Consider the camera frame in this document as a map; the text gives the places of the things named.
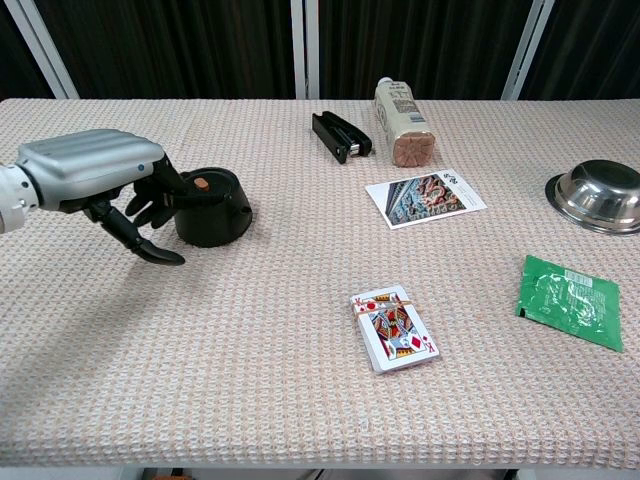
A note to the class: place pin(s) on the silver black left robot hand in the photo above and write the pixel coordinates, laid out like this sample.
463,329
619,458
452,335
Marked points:
85,160

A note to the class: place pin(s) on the black teapot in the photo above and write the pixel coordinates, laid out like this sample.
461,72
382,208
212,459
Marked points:
215,225

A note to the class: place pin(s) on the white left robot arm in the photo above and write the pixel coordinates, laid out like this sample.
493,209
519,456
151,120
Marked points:
10,200

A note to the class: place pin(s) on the black curtain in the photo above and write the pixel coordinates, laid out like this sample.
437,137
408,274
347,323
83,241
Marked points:
200,50

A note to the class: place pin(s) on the beige waffle tablecloth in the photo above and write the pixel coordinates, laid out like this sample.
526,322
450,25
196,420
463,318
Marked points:
200,350

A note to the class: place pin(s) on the black stapler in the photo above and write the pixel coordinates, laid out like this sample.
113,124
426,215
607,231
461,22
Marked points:
340,140

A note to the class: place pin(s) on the beige drink bottle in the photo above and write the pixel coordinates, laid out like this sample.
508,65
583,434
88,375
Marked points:
400,115

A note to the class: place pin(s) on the tan rubber band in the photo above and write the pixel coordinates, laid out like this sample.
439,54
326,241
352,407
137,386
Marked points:
385,304

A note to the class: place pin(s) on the dragon picture postcard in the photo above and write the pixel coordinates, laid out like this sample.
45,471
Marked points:
425,200

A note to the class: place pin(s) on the playing card deck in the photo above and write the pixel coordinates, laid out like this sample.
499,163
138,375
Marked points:
397,335

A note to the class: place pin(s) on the green foil packet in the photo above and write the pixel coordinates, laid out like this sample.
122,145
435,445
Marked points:
570,305

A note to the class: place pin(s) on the stainless steel bowl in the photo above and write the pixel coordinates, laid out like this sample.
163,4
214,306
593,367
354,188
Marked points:
600,195

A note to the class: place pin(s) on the white slanted frame post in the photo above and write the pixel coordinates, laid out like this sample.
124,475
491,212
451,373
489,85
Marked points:
525,55
45,50

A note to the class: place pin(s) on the white upright frame post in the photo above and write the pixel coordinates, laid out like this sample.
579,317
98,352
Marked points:
313,50
298,50

